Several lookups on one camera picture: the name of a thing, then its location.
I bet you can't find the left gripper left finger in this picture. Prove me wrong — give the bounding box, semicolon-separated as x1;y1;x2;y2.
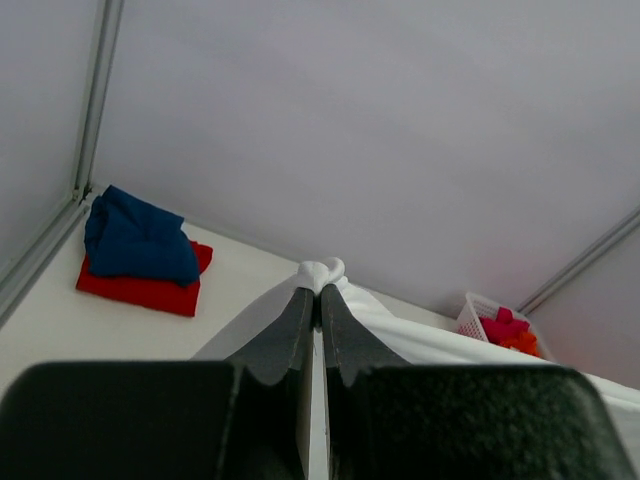
1;288;314;479

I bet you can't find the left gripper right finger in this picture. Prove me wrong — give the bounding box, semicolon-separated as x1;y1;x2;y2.
320;286;638;479

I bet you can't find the white t shirt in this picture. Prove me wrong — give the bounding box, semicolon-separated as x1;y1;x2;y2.
197;258;639;479

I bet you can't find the white plastic basket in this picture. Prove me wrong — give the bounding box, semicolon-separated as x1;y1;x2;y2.
456;292;555;361

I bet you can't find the folded red t shirt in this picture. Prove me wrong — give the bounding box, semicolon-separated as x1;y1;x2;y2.
76;237;214;318

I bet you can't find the pink t shirt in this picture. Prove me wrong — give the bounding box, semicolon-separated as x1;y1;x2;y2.
479;307;530;344

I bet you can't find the orange t shirt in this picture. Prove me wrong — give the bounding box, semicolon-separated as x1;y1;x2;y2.
500;331;542;358

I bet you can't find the folded blue t shirt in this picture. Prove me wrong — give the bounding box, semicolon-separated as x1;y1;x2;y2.
84;185;200;287

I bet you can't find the left aluminium frame post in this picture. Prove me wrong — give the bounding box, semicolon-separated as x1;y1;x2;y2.
1;1;124;321

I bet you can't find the aluminium frame post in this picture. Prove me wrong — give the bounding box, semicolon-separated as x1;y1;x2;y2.
1;1;124;321
517;206;640;314

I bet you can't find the right aluminium frame post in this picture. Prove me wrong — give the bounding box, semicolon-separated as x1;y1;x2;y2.
517;206;640;314

